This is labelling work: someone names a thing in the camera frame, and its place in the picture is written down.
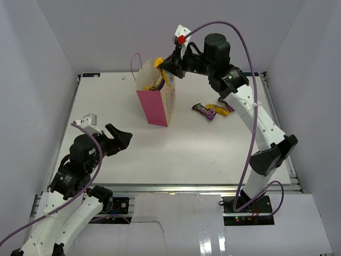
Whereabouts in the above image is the purple candy packet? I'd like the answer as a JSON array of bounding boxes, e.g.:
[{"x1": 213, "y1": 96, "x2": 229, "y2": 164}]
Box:
[{"x1": 192, "y1": 103, "x2": 216, "y2": 121}]

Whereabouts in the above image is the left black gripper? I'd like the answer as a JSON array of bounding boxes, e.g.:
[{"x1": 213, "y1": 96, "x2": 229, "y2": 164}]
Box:
[{"x1": 87, "y1": 122, "x2": 132, "y2": 171}]

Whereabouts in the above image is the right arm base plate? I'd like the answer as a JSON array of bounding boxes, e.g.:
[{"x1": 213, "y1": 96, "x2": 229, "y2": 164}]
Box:
[{"x1": 222, "y1": 196, "x2": 274, "y2": 215}]

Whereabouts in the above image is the aluminium front rail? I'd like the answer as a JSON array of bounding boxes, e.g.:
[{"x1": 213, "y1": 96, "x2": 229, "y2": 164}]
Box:
[{"x1": 47, "y1": 183, "x2": 302, "y2": 195}]

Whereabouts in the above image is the blue label sticker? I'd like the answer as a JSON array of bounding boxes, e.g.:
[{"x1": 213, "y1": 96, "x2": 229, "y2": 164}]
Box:
[
  {"x1": 243, "y1": 72, "x2": 259, "y2": 77},
  {"x1": 82, "y1": 73, "x2": 101, "y2": 77}
]

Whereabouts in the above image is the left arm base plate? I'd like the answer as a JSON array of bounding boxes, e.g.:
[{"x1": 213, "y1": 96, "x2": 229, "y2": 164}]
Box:
[{"x1": 101, "y1": 197, "x2": 129, "y2": 214}]

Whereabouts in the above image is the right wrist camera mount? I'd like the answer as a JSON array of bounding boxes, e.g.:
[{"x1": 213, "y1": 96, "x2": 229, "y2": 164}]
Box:
[{"x1": 173, "y1": 25, "x2": 191, "y2": 59}]

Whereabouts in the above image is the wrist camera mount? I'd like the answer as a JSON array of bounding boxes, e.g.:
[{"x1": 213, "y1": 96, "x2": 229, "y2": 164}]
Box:
[
  {"x1": 173, "y1": 25, "x2": 191, "y2": 59},
  {"x1": 73, "y1": 113, "x2": 102, "y2": 134}
]

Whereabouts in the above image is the blue label sticker left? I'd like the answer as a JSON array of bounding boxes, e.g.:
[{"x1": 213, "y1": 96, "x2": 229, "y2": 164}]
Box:
[{"x1": 82, "y1": 73, "x2": 101, "y2": 77}]

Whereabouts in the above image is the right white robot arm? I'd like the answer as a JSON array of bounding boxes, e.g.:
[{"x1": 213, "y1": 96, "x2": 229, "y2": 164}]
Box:
[{"x1": 158, "y1": 34, "x2": 298, "y2": 213}]

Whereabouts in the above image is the purple snack chip bag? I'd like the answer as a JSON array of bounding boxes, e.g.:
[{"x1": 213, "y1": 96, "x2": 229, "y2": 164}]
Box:
[{"x1": 155, "y1": 76, "x2": 166, "y2": 91}]

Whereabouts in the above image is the yellow candy packet front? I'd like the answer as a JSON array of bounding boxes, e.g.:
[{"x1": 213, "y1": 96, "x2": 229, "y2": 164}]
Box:
[{"x1": 145, "y1": 84, "x2": 157, "y2": 91}]

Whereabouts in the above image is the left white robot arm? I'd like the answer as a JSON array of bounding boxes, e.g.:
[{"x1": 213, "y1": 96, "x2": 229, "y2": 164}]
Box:
[{"x1": 11, "y1": 122, "x2": 133, "y2": 255}]

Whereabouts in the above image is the yellow M&M packet right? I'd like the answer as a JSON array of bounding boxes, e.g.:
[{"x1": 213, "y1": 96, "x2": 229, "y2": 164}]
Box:
[{"x1": 206, "y1": 103, "x2": 230, "y2": 116}]

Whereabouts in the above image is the pink paper gift bag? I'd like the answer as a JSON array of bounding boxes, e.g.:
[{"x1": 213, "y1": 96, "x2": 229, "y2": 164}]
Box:
[{"x1": 133, "y1": 59, "x2": 176, "y2": 127}]

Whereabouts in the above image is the brown snickers bar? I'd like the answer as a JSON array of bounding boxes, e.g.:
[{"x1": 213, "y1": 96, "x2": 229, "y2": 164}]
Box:
[{"x1": 218, "y1": 97, "x2": 234, "y2": 112}]

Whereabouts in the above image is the blue label sticker right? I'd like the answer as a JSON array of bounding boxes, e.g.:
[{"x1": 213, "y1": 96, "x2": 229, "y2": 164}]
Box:
[{"x1": 243, "y1": 72, "x2": 259, "y2": 77}]

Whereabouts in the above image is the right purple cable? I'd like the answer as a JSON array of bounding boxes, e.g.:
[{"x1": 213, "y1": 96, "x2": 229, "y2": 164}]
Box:
[{"x1": 188, "y1": 21, "x2": 285, "y2": 217}]

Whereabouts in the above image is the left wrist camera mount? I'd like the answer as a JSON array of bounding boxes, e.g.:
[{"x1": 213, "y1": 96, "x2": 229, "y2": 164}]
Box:
[{"x1": 73, "y1": 113, "x2": 102, "y2": 134}]

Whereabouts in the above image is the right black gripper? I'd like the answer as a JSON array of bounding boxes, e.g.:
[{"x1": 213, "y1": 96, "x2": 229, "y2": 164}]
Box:
[{"x1": 161, "y1": 43, "x2": 216, "y2": 79}]

